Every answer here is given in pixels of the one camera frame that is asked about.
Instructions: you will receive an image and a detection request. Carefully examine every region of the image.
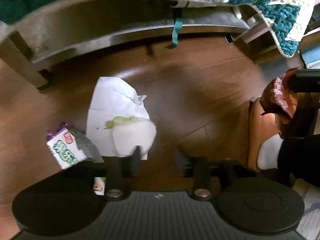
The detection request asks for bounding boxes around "large white stained paper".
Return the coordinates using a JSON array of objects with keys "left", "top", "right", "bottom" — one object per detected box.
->
[{"left": 86, "top": 77, "right": 157, "bottom": 160}]

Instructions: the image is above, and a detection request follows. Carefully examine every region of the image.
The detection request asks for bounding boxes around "teal fabric strap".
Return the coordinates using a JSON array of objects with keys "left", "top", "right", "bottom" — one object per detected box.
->
[{"left": 166, "top": 17, "right": 185, "bottom": 50}]

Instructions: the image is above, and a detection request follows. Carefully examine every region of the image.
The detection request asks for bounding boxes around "grey metal bed frame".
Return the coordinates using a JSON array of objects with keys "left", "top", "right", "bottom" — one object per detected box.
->
[{"left": 1, "top": 0, "right": 249, "bottom": 90}]

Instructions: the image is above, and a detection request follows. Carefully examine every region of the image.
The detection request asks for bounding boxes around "green white purple snack packet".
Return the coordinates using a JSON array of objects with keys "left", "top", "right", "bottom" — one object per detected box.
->
[{"left": 45, "top": 121, "right": 89, "bottom": 170}]

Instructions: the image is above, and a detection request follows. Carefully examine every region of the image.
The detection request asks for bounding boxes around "red patterned snack wrapper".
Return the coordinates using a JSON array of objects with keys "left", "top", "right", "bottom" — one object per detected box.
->
[{"left": 260, "top": 68, "right": 298, "bottom": 124}]

